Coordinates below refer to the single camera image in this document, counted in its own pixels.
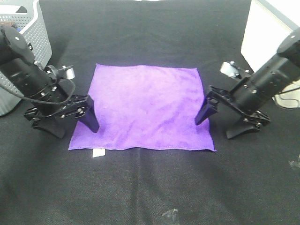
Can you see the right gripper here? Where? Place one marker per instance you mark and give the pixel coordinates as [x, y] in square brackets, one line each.
[251, 118]

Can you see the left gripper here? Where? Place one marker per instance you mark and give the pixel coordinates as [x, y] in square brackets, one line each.
[49, 100]

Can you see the purple microfiber towel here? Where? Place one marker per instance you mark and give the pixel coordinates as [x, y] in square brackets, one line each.
[145, 106]

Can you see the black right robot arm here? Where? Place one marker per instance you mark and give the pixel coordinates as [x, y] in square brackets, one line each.
[253, 90]

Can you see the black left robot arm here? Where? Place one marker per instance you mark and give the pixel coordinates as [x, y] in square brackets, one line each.
[16, 65]

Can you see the white towel label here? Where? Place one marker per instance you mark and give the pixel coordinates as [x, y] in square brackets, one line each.
[98, 152]

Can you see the black table cloth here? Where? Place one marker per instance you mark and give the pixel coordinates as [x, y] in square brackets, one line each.
[247, 181]

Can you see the clear tape strip right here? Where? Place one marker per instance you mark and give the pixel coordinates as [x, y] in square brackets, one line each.
[295, 164]

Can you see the clear tape strip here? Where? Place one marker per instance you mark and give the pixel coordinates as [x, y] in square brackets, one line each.
[295, 164]
[170, 217]

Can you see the white box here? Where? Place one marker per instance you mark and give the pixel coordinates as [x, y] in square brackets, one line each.
[269, 22]

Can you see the grey perforated basket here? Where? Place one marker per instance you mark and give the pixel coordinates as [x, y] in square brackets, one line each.
[25, 16]

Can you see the clear tape strip left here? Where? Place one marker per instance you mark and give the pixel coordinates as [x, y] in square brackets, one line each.
[170, 217]

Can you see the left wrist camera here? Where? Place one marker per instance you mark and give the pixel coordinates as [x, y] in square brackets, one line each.
[66, 72]

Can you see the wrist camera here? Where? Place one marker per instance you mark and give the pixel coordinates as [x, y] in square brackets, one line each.
[66, 72]
[230, 69]

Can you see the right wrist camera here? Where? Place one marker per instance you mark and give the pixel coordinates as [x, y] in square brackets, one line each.
[230, 69]

